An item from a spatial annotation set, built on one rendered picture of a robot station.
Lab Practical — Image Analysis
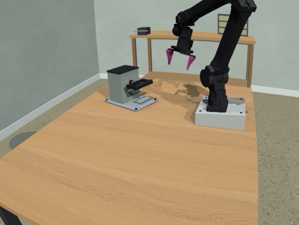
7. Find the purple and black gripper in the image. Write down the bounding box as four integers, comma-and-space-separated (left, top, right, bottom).
166, 37, 196, 70

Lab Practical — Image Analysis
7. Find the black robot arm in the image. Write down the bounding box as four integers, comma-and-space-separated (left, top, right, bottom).
172, 0, 257, 113

